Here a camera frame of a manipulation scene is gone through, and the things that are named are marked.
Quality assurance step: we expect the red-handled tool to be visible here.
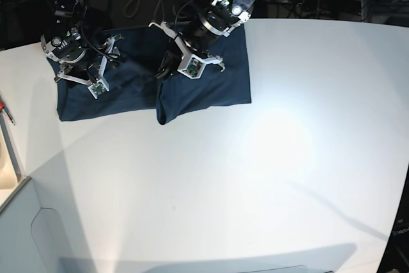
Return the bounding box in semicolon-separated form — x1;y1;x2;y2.
0;97;16;126

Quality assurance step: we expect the dark blue T-shirt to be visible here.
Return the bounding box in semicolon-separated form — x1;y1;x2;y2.
56;27;251;125

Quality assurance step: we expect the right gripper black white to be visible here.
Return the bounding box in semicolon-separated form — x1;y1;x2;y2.
53;34;123;99

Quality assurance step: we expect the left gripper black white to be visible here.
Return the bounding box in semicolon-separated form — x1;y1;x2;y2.
148;21;225;79

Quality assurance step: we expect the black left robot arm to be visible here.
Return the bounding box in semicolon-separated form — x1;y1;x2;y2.
149;0;256;79

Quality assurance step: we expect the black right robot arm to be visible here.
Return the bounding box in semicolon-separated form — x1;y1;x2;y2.
40;0;123;99

